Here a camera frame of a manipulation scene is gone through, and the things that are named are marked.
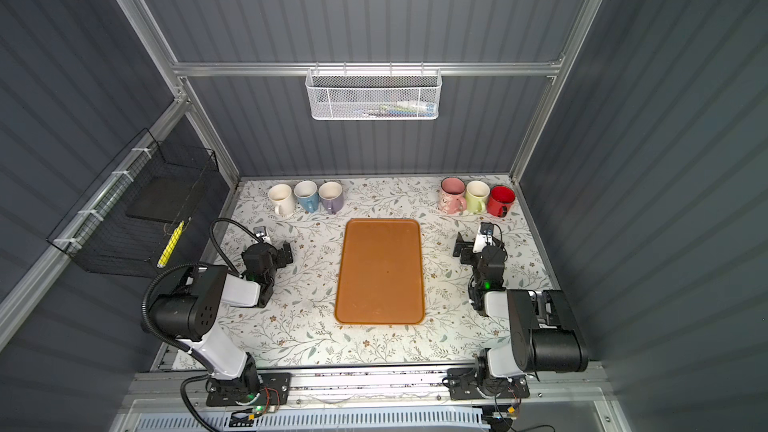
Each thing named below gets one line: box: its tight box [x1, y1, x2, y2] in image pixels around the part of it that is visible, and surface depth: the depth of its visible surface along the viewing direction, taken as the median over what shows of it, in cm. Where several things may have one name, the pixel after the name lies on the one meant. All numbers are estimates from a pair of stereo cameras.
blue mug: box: [294, 180, 320, 213], surface depth 107 cm
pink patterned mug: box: [438, 176, 467, 215], surface depth 107 cm
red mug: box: [487, 185, 516, 217], surface depth 107 cm
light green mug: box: [466, 180, 490, 215], surface depth 105 cm
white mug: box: [268, 184, 296, 217], surface depth 107 cm
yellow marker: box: [157, 220, 185, 268], surface depth 70 cm
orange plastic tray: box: [335, 218, 425, 325], surface depth 96 cm
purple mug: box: [318, 181, 344, 215], surface depth 107 cm
